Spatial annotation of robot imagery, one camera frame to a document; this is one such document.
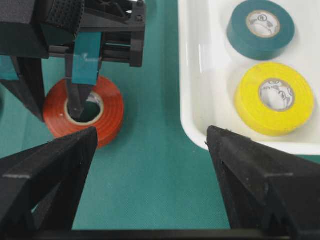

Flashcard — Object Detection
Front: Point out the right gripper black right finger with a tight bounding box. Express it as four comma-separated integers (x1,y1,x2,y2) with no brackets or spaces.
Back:
206,126,320,240

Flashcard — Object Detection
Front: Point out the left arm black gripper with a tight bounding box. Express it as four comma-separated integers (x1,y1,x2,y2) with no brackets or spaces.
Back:
0,0,147,120

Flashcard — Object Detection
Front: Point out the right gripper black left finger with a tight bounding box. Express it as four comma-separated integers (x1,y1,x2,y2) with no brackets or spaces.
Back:
0,127,98,240

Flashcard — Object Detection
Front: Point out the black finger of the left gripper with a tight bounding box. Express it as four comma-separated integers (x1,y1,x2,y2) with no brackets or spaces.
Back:
0,56,45,122

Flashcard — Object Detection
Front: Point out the red tape roll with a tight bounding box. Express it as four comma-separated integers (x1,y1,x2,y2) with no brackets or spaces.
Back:
43,75,125,149

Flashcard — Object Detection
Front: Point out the yellow tape roll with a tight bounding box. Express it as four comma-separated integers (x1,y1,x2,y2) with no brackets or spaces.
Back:
234,62,315,137

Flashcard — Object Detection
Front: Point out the teal green tape roll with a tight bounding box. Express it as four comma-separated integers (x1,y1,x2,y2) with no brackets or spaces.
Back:
226,0,295,61

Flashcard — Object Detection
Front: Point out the white plastic tray case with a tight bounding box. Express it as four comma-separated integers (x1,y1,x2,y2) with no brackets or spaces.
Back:
178,0,320,155

